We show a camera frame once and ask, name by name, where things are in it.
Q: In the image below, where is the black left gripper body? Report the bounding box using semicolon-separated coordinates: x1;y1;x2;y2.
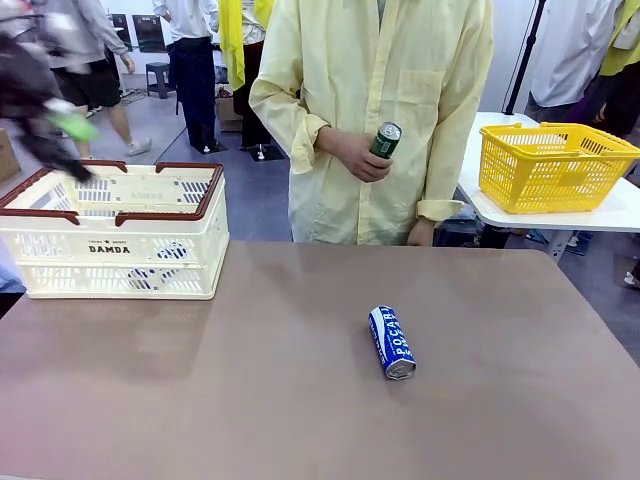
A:
0;35;57;127

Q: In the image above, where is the green drink can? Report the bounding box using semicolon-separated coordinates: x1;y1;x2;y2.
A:
368;121;404;162

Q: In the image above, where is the blue Pocari Sweat can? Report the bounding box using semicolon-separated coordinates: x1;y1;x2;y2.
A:
368;304;418;382

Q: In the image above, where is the person's right forearm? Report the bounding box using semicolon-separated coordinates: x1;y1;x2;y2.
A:
313;124;354;154

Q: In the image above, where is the cream folding shopping basket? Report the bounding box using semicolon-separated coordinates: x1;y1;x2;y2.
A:
0;158;231;302

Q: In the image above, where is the yellow plastic basket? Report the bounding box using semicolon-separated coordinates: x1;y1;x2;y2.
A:
478;122;640;215

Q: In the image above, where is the person's right hand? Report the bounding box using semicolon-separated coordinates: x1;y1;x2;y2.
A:
343;135;396;184

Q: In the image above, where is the person's left hand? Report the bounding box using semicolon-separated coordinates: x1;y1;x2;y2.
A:
407;218;437;247

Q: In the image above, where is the large cardboard box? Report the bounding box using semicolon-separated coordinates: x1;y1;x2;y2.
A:
0;128;22;184

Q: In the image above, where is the bystander in grey hoodie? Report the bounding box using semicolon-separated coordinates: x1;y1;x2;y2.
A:
47;0;153;158

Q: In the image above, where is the grey stool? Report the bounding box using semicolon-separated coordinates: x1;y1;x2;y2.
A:
145;61;175;100

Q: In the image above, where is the bystander with dark apron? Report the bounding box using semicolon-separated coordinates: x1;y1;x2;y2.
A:
152;0;224;154

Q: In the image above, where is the blue cloth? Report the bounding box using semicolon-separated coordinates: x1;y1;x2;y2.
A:
0;263;27;296

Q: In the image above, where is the small cardboard box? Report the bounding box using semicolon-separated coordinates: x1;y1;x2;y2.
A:
215;94;245;133

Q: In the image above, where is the bystander with yellow cloth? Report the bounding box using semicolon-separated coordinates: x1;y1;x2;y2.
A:
218;0;274;151

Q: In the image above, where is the person in yellow shirt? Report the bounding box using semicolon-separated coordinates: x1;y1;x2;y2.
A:
248;0;496;246

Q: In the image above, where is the white side table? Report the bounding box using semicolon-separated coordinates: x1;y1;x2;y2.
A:
457;112;640;260

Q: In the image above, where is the black tripod pole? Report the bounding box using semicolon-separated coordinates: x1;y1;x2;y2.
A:
503;0;547;116

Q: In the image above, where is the bystander in white shirt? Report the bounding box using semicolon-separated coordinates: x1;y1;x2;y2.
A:
524;0;624;124

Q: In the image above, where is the bystander in yellow-green vest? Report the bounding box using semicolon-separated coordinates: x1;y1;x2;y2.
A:
579;0;640;142

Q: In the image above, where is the narrow black wall panel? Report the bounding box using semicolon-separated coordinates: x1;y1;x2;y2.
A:
110;13;129;51

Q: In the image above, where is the wide black wall panel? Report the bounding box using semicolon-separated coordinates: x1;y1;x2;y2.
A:
132;14;167;54

